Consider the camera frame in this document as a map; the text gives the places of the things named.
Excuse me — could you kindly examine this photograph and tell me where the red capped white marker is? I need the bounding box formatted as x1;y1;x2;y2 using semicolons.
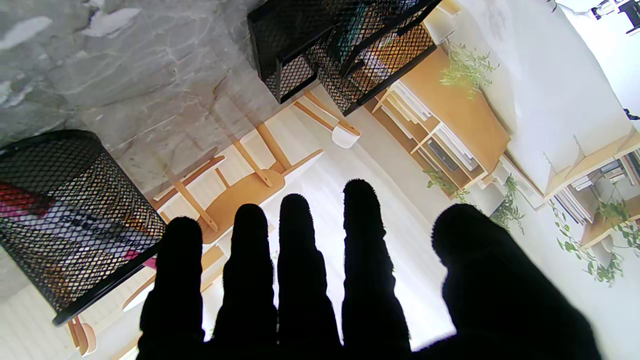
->
30;205;158;271

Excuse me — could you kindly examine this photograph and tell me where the teal binder clip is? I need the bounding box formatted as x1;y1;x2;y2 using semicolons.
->
337;10;371;56

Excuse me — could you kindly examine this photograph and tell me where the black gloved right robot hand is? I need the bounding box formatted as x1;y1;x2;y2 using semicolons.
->
137;179;603;360

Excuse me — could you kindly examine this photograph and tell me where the black mesh pen cup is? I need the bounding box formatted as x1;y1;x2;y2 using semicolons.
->
0;130;168;327

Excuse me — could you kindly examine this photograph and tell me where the printed room scene backdrop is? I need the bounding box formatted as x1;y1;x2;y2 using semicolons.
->
0;0;640;360

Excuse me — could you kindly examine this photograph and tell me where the black mesh desk organizer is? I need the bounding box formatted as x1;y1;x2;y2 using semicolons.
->
247;0;443;117

